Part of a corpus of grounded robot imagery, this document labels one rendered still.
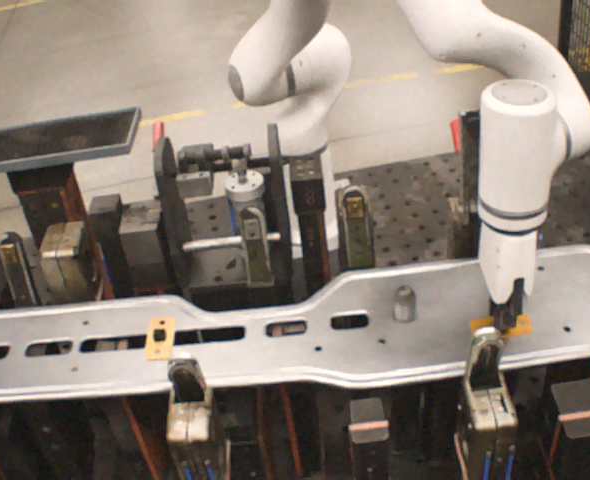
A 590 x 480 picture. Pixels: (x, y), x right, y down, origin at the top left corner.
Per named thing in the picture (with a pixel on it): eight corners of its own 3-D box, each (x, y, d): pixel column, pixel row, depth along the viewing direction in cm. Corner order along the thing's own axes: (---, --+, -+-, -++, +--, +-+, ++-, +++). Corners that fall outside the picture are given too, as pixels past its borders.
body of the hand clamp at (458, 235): (448, 380, 130) (455, 220, 109) (441, 353, 136) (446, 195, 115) (480, 375, 130) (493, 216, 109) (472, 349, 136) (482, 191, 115)
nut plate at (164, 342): (171, 359, 100) (169, 353, 99) (144, 361, 100) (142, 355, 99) (176, 317, 106) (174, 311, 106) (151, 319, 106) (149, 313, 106)
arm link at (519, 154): (520, 163, 89) (464, 188, 86) (525, 66, 82) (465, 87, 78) (568, 194, 83) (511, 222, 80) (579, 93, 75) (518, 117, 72)
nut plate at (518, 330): (474, 341, 96) (474, 334, 96) (468, 321, 99) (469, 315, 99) (534, 332, 96) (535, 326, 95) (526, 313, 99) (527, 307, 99)
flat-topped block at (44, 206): (74, 353, 145) (2, 164, 118) (81, 326, 152) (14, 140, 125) (121, 349, 145) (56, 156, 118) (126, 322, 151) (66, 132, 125)
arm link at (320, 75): (258, 140, 150) (239, 35, 134) (338, 110, 155) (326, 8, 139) (284, 169, 141) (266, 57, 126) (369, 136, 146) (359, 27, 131)
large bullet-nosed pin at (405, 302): (395, 331, 102) (394, 295, 98) (392, 316, 104) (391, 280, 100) (418, 328, 102) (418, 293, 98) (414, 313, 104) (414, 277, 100)
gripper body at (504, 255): (472, 187, 90) (469, 258, 97) (493, 237, 82) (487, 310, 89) (529, 181, 90) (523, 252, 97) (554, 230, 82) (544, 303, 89)
